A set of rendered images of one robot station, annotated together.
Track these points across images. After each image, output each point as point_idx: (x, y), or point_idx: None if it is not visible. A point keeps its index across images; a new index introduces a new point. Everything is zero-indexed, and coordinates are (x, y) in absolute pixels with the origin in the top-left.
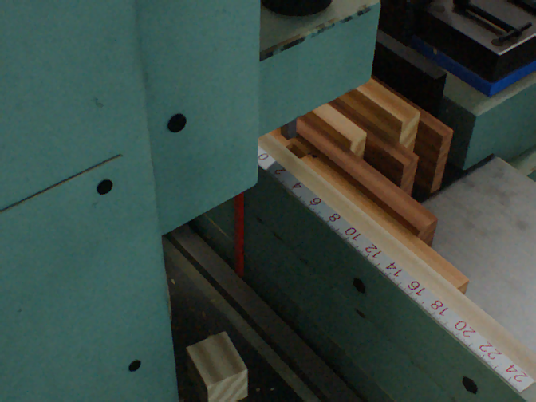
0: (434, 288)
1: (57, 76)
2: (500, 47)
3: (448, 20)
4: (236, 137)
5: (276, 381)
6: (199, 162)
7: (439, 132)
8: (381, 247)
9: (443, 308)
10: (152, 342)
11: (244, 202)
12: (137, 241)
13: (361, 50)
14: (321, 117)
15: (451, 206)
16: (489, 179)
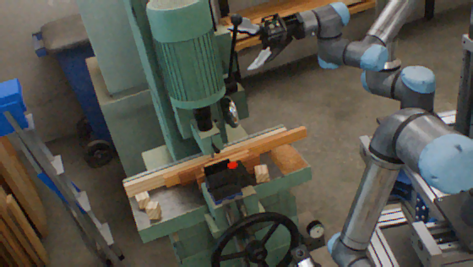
0: (162, 171)
1: (152, 84)
2: (206, 177)
3: (221, 171)
4: (179, 125)
5: None
6: (177, 122)
7: (197, 175)
8: (175, 166)
9: (156, 169)
10: (167, 135)
11: None
12: (161, 115)
13: (201, 145)
14: (214, 160)
15: (194, 193)
16: (198, 201)
